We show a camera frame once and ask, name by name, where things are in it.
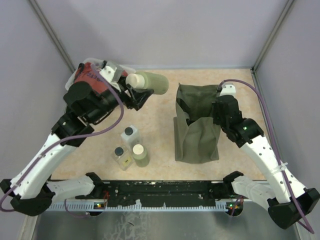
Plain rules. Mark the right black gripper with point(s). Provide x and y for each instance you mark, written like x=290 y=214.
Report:
x=215 y=120

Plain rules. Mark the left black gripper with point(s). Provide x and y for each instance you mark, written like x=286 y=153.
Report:
x=139 y=96

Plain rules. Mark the green bottle white cap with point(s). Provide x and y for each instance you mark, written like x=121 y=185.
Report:
x=142 y=80
x=140 y=155

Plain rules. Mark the olive green canvas bag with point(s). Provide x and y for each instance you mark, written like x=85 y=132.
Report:
x=195 y=135

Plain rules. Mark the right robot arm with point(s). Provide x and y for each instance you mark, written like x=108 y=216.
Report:
x=285 y=198

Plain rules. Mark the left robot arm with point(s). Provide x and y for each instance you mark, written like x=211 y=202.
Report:
x=31 y=191

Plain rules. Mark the red printed t-shirt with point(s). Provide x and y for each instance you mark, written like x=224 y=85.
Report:
x=89 y=73

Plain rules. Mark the white plastic basket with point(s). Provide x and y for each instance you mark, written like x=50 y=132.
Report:
x=97 y=62

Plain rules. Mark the square clear bottle black cap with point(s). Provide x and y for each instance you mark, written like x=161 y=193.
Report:
x=122 y=156

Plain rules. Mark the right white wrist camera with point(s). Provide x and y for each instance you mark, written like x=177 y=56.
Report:
x=226 y=89

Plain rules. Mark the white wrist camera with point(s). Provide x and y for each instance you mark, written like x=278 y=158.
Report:
x=112 y=73
x=226 y=89

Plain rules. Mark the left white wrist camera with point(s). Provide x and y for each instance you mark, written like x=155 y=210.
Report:
x=112 y=73

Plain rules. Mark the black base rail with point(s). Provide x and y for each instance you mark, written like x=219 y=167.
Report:
x=155 y=194

